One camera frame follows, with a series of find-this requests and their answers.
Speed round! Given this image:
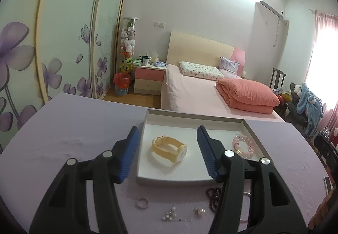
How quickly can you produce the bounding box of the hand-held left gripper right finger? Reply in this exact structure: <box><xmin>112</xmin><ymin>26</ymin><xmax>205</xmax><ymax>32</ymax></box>
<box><xmin>197</xmin><ymin>125</ymin><xmax>308</xmax><ymax>234</ymax></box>

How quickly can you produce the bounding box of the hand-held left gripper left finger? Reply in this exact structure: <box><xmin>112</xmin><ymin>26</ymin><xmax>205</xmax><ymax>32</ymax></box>
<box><xmin>29</xmin><ymin>126</ymin><xmax>140</xmax><ymax>234</ymax></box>

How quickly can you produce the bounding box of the white shallow tray box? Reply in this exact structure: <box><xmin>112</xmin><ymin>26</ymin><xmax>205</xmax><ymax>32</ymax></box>
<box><xmin>136</xmin><ymin>109</ymin><xmax>272</xmax><ymax>185</ymax></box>

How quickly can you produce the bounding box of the silver bangle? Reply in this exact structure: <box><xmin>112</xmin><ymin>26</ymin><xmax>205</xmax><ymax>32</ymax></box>
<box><xmin>239</xmin><ymin>192</ymin><xmax>251</xmax><ymax>222</ymax></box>

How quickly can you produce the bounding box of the yellow wristwatch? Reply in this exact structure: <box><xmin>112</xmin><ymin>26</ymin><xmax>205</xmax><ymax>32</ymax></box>
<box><xmin>151</xmin><ymin>136</ymin><xmax>188</xmax><ymax>163</ymax></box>

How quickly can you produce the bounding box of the bed with pink sheet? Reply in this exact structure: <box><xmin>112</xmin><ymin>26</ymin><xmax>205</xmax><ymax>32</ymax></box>
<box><xmin>161</xmin><ymin>64</ymin><xmax>286</xmax><ymax>122</ymax></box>

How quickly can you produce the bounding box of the purple tablecloth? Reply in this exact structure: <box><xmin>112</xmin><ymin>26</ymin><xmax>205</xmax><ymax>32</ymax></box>
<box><xmin>0</xmin><ymin>92</ymin><xmax>333</xmax><ymax>234</ymax></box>

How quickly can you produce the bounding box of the blue bin with red bag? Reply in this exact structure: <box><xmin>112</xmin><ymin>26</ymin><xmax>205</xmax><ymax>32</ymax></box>
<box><xmin>113</xmin><ymin>72</ymin><xmax>132</xmax><ymax>96</ymax></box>

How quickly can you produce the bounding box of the pearl cluster hairpin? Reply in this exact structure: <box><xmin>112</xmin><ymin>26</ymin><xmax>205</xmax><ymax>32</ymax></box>
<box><xmin>162</xmin><ymin>205</ymin><xmax>193</xmax><ymax>222</ymax></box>

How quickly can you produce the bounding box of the folded coral quilt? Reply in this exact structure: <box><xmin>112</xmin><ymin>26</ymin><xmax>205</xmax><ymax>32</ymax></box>
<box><xmin>214</xmin><ymin>78</ymin><xmax>281</xmax><ymax>114</ymax></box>

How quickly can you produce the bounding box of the pink and beige nightstand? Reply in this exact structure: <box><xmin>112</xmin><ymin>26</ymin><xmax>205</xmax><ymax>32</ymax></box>
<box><xmin>134</xmin><ymin>65</ymin><xmax>166</xmax><ymax>96</ymax></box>

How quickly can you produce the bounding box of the white patterned pillow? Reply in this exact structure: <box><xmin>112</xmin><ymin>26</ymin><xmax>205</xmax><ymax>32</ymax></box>
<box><xmin>179</xmin><ymin>61</ymin><xmax>224</xmax><ymax>81</ymax></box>

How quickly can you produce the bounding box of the purple floral pillow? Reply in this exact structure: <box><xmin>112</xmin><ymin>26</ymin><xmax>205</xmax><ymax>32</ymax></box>
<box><xmin>219</xmin><ymin>57</ymin><xmax>240</xmax><ymax>76</ymax></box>

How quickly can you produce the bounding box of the black office chair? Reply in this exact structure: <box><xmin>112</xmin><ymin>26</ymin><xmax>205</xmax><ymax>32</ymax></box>
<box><xmin>286</xmin><ymin>82</ymin><xmax>317</xmax><ymax>131</ymax></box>

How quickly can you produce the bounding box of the dark wooden chair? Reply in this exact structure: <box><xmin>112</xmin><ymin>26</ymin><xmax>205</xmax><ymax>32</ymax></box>
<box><xmin>269</xmin><ymin>68</ymin><xmax>287</xmax><ymax>89</ymax></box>

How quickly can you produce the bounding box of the beige and pink headboard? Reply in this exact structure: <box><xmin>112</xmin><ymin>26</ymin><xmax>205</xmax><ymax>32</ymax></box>
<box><xmin>166</xmin><ymin>31</ymin><xmax>246</xmax><ymax>76</ymax></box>

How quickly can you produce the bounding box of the blue plush garment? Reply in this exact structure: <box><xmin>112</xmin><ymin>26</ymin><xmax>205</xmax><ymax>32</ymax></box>
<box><xmin>295</xmin><ymin>83</ymin><xmax>324</xmax><ymax>137</ymax></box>

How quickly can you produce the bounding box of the clear tube of plush toys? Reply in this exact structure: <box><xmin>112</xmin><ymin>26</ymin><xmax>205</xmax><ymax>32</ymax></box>
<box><xmin>119</xmin><ymin>17</ymin><xmax>139</xmax><ymax>73</ymax></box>

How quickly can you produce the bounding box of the black cabinet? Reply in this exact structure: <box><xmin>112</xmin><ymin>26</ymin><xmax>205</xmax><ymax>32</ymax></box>
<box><xmin>314</xmin><ymin>128</ymin><xmax>338</xmax><ymax>171</ymax></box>

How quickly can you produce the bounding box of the flower print sliding wardrobe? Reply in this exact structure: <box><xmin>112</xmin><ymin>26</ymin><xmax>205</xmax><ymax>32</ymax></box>
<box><xmin>0</xmin><ymin>0</ymin><xmax>132</xmax><ymax>150</ymax></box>

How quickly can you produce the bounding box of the white air conditioner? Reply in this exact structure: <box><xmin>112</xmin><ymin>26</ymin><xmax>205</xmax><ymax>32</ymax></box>
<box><xmin>256</xmin><ymin>0</ymin><xmax>285</xmax><ymax>17</ymax></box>

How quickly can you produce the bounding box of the pink curtain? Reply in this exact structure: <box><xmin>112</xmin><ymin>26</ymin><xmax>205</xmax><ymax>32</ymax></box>
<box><xmin>304</xmin><ymin>11</ymin><xmax>338</xmax><ymax>139</ymax></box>

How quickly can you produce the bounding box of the pink bead bracelet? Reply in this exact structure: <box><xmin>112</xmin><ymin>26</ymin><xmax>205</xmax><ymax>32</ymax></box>
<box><xmin>232</xmin><ymin>136</ymin><xmax>254</xmax><ymax>158</ymax></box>

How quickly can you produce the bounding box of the dark red bead necklace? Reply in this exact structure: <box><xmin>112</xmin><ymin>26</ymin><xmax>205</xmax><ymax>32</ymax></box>
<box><xmin>206</xmin><ymin>188</ymin><xmax>222</xmax><ymax>215</ymax></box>

